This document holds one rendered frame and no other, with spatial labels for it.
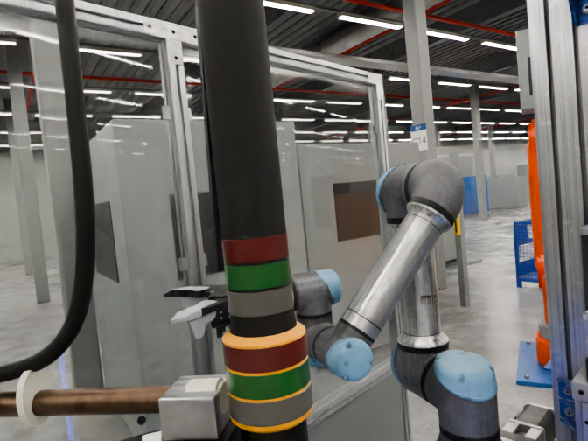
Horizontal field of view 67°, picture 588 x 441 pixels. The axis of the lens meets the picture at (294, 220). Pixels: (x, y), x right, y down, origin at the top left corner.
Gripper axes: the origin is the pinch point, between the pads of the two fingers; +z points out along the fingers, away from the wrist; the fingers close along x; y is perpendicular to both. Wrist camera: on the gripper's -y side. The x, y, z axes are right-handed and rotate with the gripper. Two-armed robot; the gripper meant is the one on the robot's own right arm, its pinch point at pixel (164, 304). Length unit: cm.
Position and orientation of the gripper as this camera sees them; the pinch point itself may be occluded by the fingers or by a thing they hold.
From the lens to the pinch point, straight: 88.2
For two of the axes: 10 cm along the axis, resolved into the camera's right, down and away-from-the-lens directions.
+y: 0.5, 9.8, 1.8
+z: -9.4, 1.1, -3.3
